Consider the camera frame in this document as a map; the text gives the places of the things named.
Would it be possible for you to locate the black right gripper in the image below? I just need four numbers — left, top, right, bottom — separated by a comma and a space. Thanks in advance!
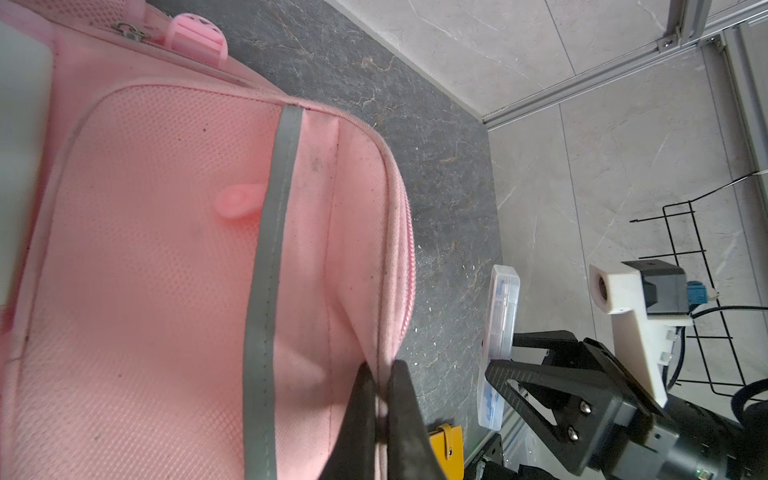
485, 330, 767, 479

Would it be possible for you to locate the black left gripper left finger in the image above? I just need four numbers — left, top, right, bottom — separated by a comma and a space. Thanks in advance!
319, 363, 377, 480

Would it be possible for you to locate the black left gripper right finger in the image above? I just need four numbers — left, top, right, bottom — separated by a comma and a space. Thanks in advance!
387, 360, 445, 480

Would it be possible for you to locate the yellow leather wallet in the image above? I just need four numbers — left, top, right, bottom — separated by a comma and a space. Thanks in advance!
429, 424, 464, 480

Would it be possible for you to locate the clear plastic ruler case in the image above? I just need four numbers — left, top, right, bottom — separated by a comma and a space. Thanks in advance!
476, 265, 521, 431

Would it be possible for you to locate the pink student backpack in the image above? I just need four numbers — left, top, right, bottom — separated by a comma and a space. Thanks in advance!
1, 1, 415, 479

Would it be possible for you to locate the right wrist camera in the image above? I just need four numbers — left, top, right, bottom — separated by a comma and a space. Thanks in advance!
589, 259, 693, 407

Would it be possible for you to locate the black wire hook rack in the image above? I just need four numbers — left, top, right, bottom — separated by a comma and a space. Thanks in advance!
630, 169, 767, 397

